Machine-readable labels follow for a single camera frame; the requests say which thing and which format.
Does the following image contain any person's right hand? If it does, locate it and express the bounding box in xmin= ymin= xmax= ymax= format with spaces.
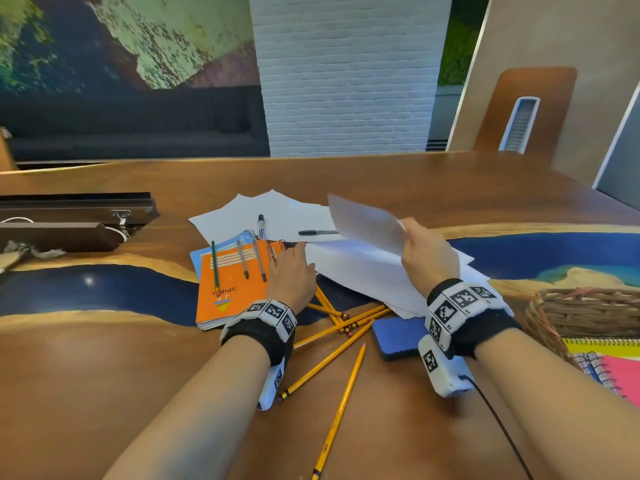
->
xmin=399 ymin=217 xmax=462 ymax=299

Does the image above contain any black right wrist marker band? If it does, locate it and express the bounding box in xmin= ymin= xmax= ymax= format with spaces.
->
xmin=425 ymin=278 xmax=523 ymax=361

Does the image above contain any black right camera cable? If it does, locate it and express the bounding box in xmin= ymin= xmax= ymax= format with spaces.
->
xmin=459 ymin=375 xmax=535 ymax=480

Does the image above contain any pink spiral notebook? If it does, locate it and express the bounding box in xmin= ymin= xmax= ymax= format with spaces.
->
xmin=597 ymin=355 xmax=640 ymax=411

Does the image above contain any bunch of yellow pencils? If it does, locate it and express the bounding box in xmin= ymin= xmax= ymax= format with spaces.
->
xmin=277 ymin=284 xmax=393 ymax=480

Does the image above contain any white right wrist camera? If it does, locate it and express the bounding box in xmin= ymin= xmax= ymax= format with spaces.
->
xmin=417 ymin=334 xmax=475 ymax=399

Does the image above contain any white paper sheet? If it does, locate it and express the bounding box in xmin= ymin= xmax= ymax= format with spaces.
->
xmin=305 ymin=241 xmax=476 ymax=298
xmin=319 ymin=264 xmax=515 ymax=320
xmin=188 ymin=189 xmax=342 ymax=246

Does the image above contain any brown metal-framed board panel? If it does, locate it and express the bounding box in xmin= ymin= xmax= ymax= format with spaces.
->
xmin=445 ymin=0 xmax=640 ymax=189

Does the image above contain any woven wicker basket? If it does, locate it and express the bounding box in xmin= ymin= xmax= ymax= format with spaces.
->
xmin=523 ymin=287 xmax=640 ymax=371

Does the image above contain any person's left forearm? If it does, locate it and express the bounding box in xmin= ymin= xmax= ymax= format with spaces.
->
xmin=102 ymin=334 xmax=272 ymax=480

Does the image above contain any person's right forearm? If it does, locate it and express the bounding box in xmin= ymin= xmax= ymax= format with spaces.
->
xmin=472 ymin=327 xmax=640 ymax=480

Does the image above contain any yellow notebook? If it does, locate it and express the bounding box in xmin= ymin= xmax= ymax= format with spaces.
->
xmin=562 ymin=337 xmax=640 ymax=361

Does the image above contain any dark wooden box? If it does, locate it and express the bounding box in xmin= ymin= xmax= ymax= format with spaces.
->
xmin=0 ymin=192 xmax=160 ymax=254

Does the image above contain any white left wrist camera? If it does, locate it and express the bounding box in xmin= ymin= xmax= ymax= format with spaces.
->
xmin=256 ymin=357 xmax=287 ymax=412

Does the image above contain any green folder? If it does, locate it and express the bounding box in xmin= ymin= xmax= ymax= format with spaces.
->
xmin=327 ymin=193 xmax=409 ymax=257

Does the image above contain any person's left hand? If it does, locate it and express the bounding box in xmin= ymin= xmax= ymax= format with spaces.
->
xmin=266 ymin=242 xmax=317 ymax=316

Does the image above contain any green foliage wall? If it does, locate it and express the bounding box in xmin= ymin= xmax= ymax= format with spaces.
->
xmin=437 ymin=0 xmax=493 ymax=87

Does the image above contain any black left wrist marker band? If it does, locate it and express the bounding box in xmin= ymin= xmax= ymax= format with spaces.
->
xmin=219 ymin=299 xmax=299 ymax=368

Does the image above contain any blue eraser block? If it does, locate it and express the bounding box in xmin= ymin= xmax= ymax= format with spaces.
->
xmin=371 ymin=316 xmax=431 ymax=362

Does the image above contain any large abstract wall painting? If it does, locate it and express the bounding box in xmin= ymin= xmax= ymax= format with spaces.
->
xmin=0 ymin=0 xmax=262 ymax=95

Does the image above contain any black wrist marker band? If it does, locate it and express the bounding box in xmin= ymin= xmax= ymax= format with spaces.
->
xmin=425 ymin=278 xmax=523 ymax=361
xmin=219 ymin=299 xmax=299 ymax=368

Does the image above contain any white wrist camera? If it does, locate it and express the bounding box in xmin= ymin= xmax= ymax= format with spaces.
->
xmin=256 ymin=357 xmax=287 ymax=412
xmin=417 ymin=334 xmax=475 ymax=399

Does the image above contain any dark sofa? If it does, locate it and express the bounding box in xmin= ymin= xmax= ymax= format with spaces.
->
xmin=0 ymin=84 xmax=271 ymax=163

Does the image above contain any brown wooden chair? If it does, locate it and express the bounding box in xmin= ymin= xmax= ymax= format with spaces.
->
xmin=472 ymin=67 xmax=579 ymax=159
xmin=0 ymin=127 xmax=19 ymax=173

